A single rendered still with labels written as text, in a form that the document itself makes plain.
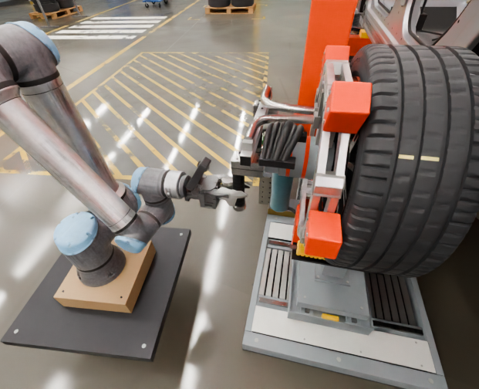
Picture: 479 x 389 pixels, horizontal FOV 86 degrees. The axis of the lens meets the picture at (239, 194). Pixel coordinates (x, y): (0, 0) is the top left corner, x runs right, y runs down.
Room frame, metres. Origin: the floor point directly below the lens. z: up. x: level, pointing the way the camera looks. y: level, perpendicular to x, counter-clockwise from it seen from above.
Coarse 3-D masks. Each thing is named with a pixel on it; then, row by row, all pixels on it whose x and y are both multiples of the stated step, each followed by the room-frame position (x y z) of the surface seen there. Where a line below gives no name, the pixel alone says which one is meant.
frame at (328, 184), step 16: (336, 64) 0.77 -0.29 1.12; (320, 80) 0.89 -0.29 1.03; (336, 80) 0.80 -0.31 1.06; (352, 80) 0.64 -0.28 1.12; (320, 144) 0.51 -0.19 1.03; (320, 160) 0.48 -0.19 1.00; (336, 160) 0.49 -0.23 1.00; (320, 176) 0.45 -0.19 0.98; (336, 176) 0.45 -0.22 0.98; (304, 192) 0.78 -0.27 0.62; (320, 192) 0.44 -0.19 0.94; (336, 192) 0.43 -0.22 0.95; (304, 208) 0.69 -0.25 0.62; (304, 224) 0.47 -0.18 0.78; (304, 240) 0.44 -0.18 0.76
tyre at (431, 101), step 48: (384, 48) 0.68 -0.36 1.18; (432, 48) 0.67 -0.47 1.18; (384, 96) 0.51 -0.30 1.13; (432, 96) 0.50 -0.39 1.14; (384, 144) 0.43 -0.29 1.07; (432, 144) 0.42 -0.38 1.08; (384, 192) 0.38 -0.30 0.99; (432, 192) 0.37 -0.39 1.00; (384, 240) 0.34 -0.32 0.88; (432, 240) 0.33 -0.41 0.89
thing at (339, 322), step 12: (288, 300) 0.55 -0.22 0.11; (288, 312) 0.48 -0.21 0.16; (300, 312) 0.48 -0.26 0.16; (312, 312) 0.47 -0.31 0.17; (324, 312) 0.48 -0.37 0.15; (324, 324) 0.44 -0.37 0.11; (336, 324) 0.43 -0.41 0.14; (348, 324) 0.42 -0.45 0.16; (360, 324) 0.41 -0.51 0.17; (372, 324) 0.41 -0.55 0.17
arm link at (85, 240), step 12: (72, 216) 0.65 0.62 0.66; (84, 216) 0.65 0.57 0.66; (60, 228) 0.60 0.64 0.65; (72, 228) 0.60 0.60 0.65; (84, 228) 0.60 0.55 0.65; (96, 228) 0.61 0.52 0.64; (108, 228) 0.64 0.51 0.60; (60, 240) 0.55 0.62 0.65; (72, 240) 0.55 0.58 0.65; (84, 240) 0.55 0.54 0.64; (96, 240) 0.58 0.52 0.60; (108, 240) 0.62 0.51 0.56; (72, 252) 0.53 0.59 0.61; (84, 252) 0.54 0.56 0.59; (96, 252) 0.56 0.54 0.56; (108, 252) 0.59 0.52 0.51; (84, 264) 0.53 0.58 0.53; (96, 264) 0.55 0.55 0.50
